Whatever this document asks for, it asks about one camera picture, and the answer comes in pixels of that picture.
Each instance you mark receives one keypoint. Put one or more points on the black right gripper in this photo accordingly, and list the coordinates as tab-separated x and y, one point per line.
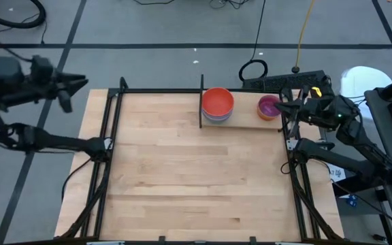
318	110

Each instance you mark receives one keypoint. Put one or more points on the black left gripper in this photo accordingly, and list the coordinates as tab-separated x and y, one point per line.
43	86

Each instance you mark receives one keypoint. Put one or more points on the small purple bowl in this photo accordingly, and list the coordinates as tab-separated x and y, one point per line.
268	107

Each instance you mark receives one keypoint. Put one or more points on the small orange bowl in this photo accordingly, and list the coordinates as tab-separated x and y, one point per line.
264	118

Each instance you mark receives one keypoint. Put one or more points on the large blue bowl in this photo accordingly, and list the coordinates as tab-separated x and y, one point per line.
217	119

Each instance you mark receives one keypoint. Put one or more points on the large orange bowl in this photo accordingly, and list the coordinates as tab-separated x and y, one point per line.
217	102

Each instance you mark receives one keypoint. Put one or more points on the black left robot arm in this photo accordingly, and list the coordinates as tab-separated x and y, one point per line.
63	143

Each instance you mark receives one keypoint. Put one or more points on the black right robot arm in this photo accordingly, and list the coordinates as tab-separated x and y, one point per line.
335	158

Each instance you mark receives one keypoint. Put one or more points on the black perforated panel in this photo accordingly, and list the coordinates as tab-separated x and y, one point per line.
267	81

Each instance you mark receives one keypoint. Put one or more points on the white paper sheet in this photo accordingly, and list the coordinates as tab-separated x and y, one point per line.
338	174

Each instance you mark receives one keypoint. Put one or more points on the small blue clamp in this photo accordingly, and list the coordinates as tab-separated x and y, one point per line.
351	200

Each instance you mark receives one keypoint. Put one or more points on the black table edge clamp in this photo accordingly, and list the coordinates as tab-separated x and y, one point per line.
252	239
162	239

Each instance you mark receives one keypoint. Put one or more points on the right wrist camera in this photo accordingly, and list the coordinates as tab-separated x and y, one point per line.
315	93

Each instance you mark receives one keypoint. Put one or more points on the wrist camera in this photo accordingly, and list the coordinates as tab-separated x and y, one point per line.
315	93
42	66

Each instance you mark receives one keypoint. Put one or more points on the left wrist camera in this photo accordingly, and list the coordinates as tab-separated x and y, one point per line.
42	66

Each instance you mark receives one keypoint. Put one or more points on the black metal table frame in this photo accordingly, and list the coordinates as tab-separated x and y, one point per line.
162	90

